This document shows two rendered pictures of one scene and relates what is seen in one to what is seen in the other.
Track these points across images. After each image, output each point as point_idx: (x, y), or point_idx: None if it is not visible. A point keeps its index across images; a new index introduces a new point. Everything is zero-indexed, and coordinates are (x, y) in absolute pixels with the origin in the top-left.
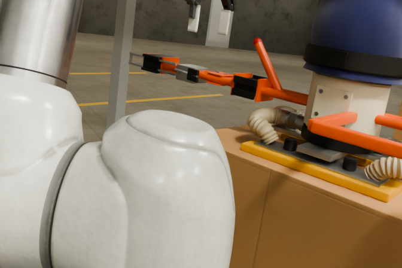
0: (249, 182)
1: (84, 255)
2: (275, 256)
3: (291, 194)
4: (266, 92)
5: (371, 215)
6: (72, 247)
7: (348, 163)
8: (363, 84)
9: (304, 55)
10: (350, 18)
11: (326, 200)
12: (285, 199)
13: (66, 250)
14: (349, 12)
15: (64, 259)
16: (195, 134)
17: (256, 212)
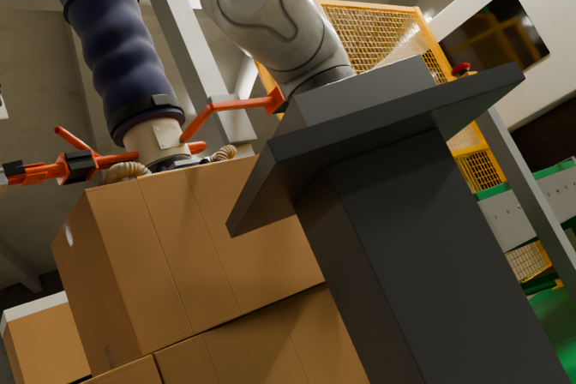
0: (174, 189)
1: (327, 24)
2: (225, 229)
3: (207, 177)
4: (100, 159)
5: (253, 159)
6: (324, 19)
7: (207, 160)
8: (175, 119)
9: (123, 115)
10: (153, 76)
11: (228, 166)
12: (206, 183)
13: (324, 20)
14: (150, 74)
15: (326, 25)
16: None
17: (193, 207)
